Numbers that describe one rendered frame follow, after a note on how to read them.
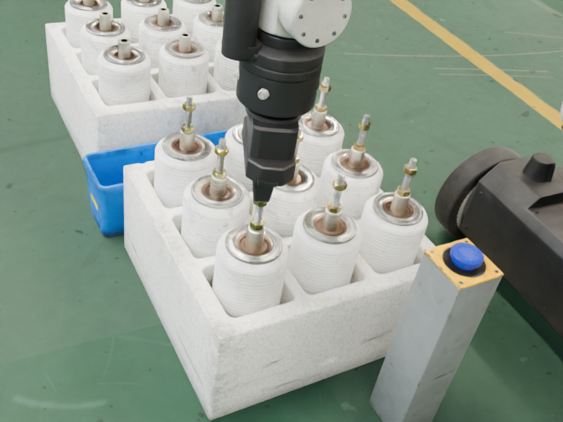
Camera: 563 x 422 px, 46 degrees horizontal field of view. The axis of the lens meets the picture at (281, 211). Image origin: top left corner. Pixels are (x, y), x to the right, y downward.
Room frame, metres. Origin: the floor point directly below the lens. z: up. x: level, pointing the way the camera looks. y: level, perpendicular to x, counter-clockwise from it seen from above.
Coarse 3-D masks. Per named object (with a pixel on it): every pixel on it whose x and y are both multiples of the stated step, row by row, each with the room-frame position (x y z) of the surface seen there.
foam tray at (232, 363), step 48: (144, 192) 0.81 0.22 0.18; (144, 240) 0.78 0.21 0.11; (288, 240) 0.75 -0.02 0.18; (192, 288) 0.62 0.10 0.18; (288, 288) 0.66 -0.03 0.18; (336, 288) 0.67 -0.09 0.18; (384, 288) 0.69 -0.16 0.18; (192, 336) 0.61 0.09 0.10; (240, 336) 0.56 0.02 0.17; (288, 336) 0.60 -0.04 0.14; (336, 336) 0.65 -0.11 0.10; (384, 336) 0.71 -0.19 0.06; (192, 384) 0.60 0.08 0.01; (240, 384) 0.57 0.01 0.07; (288, 384) 0.62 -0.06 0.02
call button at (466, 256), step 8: (456, 248) 0.62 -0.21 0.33; (464, 248) 0.62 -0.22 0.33; (472, 248) 0.63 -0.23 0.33; (456, 256) 0.61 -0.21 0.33; (464, 256) 0.61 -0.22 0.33; (472, 256) 0.61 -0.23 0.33; (480, 256) 0.61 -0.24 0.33; (456, 264) 0.61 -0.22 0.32; (464, 264) 0.60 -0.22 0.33; (472, 264) 0.60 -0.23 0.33; (480, 264) 0.60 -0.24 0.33
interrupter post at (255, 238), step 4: (248, 228) 0.65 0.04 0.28; (264, 228) 0.65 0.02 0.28; (248, 232) 0.65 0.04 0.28; (252, 232) 0.64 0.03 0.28; (256, 232) 0.64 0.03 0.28; (260, 232) 0.64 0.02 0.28; (264, 232) 0.65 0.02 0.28; (248, 236) 0.65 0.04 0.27; (252, 236) 0.64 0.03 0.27; (256, 236) 0.64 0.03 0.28; (260, 236) 0.64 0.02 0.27; (248, 240) 0.64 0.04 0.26; (252, 240) 0.64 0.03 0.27; (256, 240) 0.64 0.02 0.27; (260, 240) 0.64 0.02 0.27; (248, 244) 0.64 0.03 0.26; (252, 244) 0.64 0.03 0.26; (256, 244) 0.64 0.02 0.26; (260, 244) 0.65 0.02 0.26; (248, 248) 0.64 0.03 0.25; (252, 248) 0.64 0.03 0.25; (256, 248) 0.64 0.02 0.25; (260, 248) 0.65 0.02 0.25
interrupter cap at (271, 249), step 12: (240, 228) 0.68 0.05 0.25; (228, 240) 0.65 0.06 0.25; (240, 240) 0.65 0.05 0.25; (264, 240) 0.66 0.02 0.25; (276, 240) 0.67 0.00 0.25; (240, 252) 0.63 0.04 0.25; (252, 252) 0.64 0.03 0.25; (264, 252) 0.64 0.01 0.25; (276, 252) 0.64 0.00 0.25; (252, 264) 0.61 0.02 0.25; (264, 264) 0.62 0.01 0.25
